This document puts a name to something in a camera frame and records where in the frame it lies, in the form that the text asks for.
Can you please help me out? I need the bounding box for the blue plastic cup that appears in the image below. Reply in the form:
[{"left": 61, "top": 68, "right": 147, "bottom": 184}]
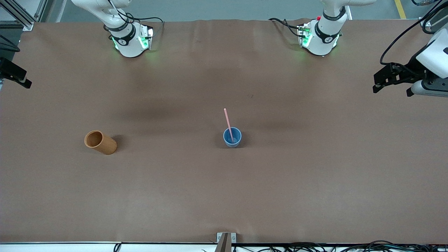
[{"left": 223, "top": 127, "right": 242, "bottom": 148}]

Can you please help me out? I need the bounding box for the pink chopstick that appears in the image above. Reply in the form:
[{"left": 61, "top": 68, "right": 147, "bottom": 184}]
[{"left": 224, "top": 108, "right": 234, "bottom": 142}]

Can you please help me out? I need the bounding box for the orange-brown cylindrical cup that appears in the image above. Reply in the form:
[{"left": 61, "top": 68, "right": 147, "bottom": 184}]
[{"left": 84, "top": 130, "right": 117, "bottom": 155}]

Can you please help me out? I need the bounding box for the silver left base connector plate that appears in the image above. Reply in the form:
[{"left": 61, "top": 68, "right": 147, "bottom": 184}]
[{"left": 297, "top": 24, "right": 313, "bottom": 48}]

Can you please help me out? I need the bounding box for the silver base connector plate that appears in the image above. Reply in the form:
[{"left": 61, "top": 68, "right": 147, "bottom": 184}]
[
  {"left": 297, "top": 24, "right": 313, "bottom": 48},
  {"left": 138, "top": 24, "right": 154, "bottom": 50}
]

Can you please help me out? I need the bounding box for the silver right base connector plate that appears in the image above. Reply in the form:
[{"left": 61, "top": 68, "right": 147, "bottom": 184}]
[{"left": 138, "top": 24, "right": 154, "bottom": 50}]

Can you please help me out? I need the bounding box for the brown table cover sheet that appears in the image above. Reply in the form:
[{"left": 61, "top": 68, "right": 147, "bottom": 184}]
[{"left": 0, "top": 18, "right": 448, "bottom": 244}]

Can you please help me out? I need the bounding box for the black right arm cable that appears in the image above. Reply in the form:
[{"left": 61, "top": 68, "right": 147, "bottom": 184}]
[{"left": 0, "top": 33, "right": 21, "bottom": 53}]

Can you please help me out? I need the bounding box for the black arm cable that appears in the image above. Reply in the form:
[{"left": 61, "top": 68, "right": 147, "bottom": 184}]
[
  {"left": 380, "top": 0, "right": 448, "bottom": 65},
  {"left": 0, "top": 33, "right": 21, "bottom": 53}
]

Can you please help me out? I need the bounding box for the aluminium frame post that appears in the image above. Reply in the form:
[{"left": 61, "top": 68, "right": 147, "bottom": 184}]
[
  {"left": 418, "top": 0, "right": 448, "bottom": 28},
  {"left": 0, "top": 0, "right": 48, "bottom": 32}
]

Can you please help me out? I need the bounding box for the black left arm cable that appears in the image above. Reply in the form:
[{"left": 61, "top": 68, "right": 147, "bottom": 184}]
[{"left": 380, "top": 0, "right": 448, "bottom": 65}]

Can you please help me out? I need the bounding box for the black left base cable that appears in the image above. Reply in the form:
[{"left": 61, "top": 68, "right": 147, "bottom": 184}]
[{"left": 269, "top": 17, "right": 302, "bottom": 37}]

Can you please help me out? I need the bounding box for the black base cable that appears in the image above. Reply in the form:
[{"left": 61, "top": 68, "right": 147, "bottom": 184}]
[
  {"left": 269, "top": 17, "right": 302, "bottom": 37},
  {"left": 124, "top": 10, "right": 165, "bottom": 41}
]

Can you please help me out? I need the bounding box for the black right base cable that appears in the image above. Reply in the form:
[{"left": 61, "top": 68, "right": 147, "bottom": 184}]
[{"left": 124, "top": 10, "right": 165, "bottom": 41}]

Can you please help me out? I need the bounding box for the black cable bundle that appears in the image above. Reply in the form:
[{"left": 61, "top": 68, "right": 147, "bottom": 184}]
[{"left": 201, "top": 240, "right": 448, "bottom": 252}]

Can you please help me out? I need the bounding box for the white table edge rail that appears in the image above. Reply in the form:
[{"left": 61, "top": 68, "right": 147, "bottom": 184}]
[{"left": 0, "top": 241, "right": 217, "bottom": 252}]

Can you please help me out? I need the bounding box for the metal table edge bracket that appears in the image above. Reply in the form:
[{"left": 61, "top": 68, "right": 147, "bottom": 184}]
[{"left": 216, "top": 232, "right": 237, "bottom": 252}]

